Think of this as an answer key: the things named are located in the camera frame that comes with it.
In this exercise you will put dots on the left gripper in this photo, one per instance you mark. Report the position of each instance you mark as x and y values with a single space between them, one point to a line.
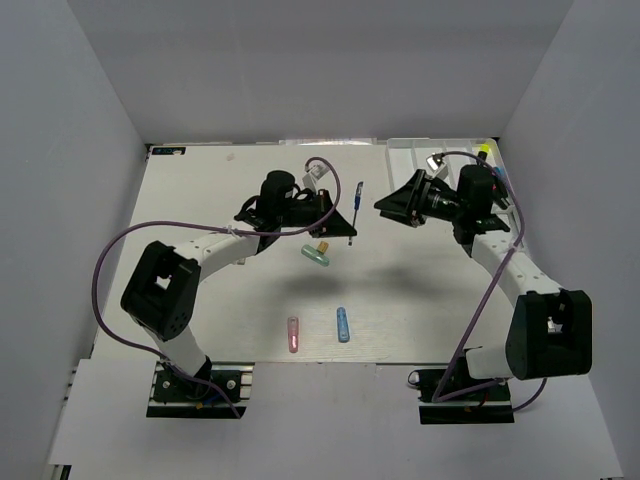
336 226

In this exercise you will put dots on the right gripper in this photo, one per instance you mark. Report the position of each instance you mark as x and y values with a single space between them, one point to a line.
407 204

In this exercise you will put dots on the green stapler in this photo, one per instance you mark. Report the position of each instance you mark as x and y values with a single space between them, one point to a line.
313 254

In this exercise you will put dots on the blue pen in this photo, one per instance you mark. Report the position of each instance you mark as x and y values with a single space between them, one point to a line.
357 202

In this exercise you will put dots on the yellow highlighter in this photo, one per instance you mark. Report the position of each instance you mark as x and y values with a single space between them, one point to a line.
484 151

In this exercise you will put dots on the pink stapler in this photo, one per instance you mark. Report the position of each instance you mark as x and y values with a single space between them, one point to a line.
293 334

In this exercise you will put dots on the blue stapler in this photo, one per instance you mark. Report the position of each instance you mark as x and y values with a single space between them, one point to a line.
343 331

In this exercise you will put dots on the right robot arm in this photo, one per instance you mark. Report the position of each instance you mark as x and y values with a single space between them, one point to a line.
550 333

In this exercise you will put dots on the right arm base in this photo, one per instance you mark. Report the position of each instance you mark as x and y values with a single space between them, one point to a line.
485 406

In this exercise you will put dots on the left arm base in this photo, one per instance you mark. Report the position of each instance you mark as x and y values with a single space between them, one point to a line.
225 396

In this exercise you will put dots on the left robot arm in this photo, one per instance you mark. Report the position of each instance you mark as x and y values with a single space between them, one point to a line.
161 294

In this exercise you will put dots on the white divided tray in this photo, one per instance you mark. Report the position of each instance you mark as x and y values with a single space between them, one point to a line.
405 156

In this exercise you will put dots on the blue label sticker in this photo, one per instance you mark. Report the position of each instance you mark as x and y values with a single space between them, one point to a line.
168 151

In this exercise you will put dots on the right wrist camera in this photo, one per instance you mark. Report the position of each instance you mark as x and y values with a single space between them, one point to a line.
437 165

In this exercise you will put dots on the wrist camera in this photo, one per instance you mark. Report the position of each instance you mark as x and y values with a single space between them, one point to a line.
313 175
437 165

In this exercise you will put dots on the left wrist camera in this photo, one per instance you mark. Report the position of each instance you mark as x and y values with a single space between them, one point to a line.
313 175

